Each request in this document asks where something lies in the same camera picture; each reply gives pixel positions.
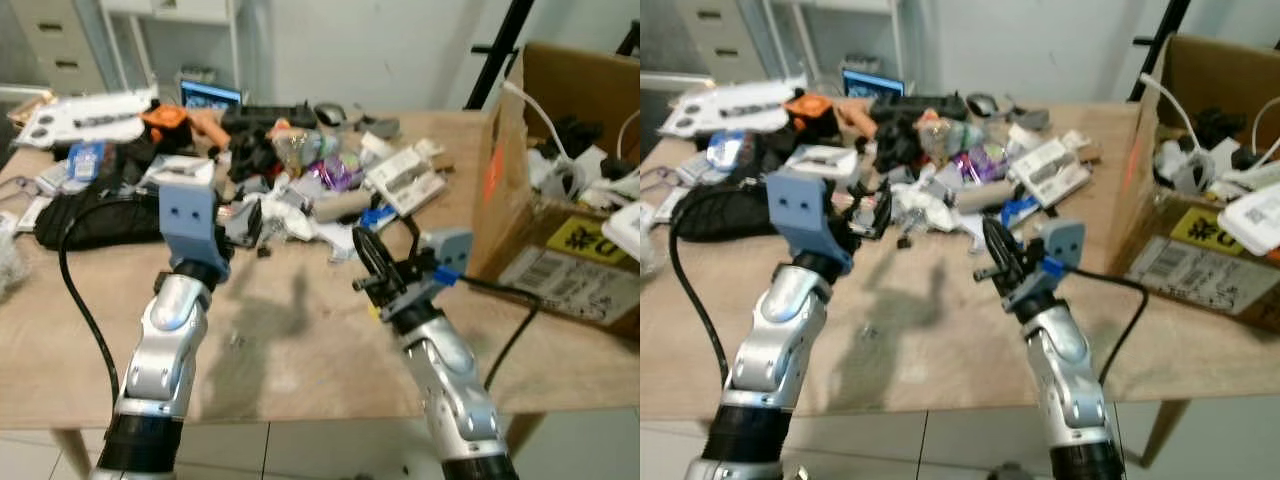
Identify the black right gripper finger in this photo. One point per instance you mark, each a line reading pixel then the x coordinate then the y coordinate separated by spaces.
pixel 362 252
pixel 386 262
pixel 991 242
pixel 1012 256

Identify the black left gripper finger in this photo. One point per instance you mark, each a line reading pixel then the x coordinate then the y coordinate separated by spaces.
pixel 877 225
pixel 246 210
pixel 251 236
pixel 868 197

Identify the small blue wrapper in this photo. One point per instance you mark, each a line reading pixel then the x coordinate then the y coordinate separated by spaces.
pixel 1020 210
pixel 377 216

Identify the brown cardboard tube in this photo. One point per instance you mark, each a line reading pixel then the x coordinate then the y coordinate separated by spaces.
pixel 982 196
pixel 340 206

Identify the clear plastic snack bag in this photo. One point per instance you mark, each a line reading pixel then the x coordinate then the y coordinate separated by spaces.
pixel 950 138
pixel 295 150

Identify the purple foil wrapper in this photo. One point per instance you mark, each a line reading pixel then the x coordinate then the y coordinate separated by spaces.
pixel 338 172
pixel 978 162

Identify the white printed carton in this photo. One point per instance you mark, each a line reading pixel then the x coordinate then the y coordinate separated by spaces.
pixel 405 182
pixel 1050 170

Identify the black keyboard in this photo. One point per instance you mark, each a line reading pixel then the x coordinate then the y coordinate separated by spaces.
pixel 268 116
pixel 915 105

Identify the orange plastic device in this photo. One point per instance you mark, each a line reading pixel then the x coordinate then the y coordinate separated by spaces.
pixel 808 108
pixel 165 120

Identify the black fabric bag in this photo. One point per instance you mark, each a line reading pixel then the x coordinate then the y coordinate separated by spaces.
pixel 725 212
pixel 100 222

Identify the dark computer mouse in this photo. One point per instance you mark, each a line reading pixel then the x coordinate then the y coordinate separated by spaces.
pixel 983 104
pixel 329 113

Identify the large brown cardboard box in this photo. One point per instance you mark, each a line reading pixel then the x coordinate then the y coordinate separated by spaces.
pixel 1135 180
pixel 520 200

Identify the blue and white packet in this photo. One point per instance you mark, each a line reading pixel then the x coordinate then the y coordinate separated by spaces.
pixel 725 150
pixel 85 160

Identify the white panel with black holes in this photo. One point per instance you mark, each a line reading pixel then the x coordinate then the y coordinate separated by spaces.
pixel 730 105
pixel 80 118

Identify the wooden table leg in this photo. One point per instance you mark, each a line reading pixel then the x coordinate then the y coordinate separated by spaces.
pixel 524 432
pixel 1165 430
pixel 70 452

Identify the white plastic device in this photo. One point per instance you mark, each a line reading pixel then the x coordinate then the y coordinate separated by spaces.
pixel 625 230
pixel 1252 220

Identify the grey filing cabinet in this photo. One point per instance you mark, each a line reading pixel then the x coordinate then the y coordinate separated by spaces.
pixel 60 45
pixel 720 35

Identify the black metal stand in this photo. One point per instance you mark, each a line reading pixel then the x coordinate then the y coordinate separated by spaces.
pixel 503 50
pixel 1162 45

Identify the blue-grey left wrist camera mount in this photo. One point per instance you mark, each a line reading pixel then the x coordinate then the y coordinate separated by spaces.
pixel 190 220
pixel 800 210

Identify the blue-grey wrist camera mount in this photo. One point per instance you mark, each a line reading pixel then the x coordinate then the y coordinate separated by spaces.
pixel 800 210
pixel 450 248
pixel 190 220
pixel 1062 240

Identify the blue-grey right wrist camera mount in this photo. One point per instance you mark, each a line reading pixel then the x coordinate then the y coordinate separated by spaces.
pixel 1062 240
pixel 450 248

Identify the white metal shelf frame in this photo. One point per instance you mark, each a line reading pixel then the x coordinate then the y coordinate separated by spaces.
pixel 850 8
pixel 175 10

